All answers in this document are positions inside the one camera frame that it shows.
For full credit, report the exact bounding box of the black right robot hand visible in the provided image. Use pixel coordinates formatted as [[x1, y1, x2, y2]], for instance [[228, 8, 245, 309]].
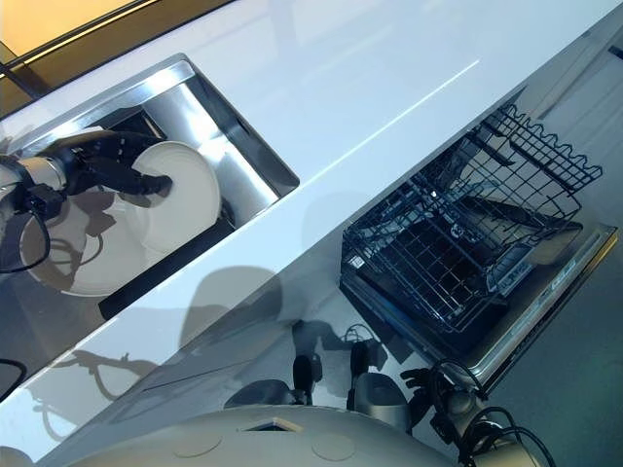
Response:
[[400, 367, 441, 430]]

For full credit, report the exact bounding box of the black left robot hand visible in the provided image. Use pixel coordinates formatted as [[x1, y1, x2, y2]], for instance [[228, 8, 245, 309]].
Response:
[[63, 128, 173, 209]]

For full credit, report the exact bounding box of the small white plate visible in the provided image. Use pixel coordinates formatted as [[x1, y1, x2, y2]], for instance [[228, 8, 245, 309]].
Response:
[[129, 140, 223, 254]]

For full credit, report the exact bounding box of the open dishwasher door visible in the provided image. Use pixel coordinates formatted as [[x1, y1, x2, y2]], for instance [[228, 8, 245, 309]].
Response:
[[339, 222, 620, 386]]

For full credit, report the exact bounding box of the robot right leg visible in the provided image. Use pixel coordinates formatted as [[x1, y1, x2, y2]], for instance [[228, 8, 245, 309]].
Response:
[[346, 339, 416, 432]]

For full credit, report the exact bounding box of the robot leg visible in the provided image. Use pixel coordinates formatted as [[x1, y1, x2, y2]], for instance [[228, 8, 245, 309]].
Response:
[[223, 353, 323, 411], [346, 339, 416, 432]]

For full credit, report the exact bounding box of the large white plate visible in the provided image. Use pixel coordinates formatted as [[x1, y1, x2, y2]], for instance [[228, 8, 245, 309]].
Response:
[[18, 192, 153, 299]]

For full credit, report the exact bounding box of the stainless steel sink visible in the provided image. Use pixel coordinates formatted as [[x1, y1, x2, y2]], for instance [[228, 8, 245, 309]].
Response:
[[0, 53, 301, 320]]

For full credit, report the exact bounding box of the robot left leg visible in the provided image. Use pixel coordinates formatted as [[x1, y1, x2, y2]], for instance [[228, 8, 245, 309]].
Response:
[[223, 353, 323, 411]]

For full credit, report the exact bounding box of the grey cutlery basket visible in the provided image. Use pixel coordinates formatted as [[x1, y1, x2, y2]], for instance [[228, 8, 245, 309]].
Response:
[[486, 241, 532, 295]]

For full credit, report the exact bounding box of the grey robot torso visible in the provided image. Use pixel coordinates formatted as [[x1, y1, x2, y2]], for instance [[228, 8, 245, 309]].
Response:
[[42, 407, 457, 467]]

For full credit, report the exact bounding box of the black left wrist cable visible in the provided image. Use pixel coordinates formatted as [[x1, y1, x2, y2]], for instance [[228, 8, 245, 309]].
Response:
[[0, 208, 52, 274]]

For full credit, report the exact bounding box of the black wire dishwasher rack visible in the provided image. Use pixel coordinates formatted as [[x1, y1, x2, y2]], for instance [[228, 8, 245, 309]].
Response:
[[341, 103, 605, 335]]

